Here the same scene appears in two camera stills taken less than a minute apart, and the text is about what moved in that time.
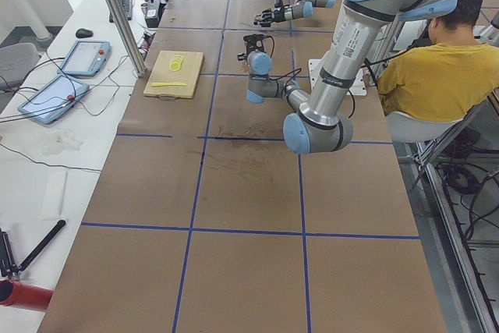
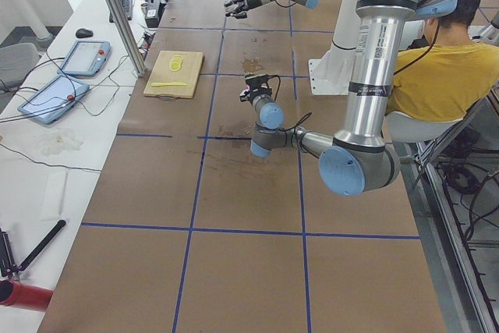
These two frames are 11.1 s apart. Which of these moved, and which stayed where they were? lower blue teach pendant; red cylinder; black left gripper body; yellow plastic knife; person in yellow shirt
Moved: black left gripper body
Stayed: red cylinder; lower blue teach pendant; person in yellow shirt; yellow plastic knife
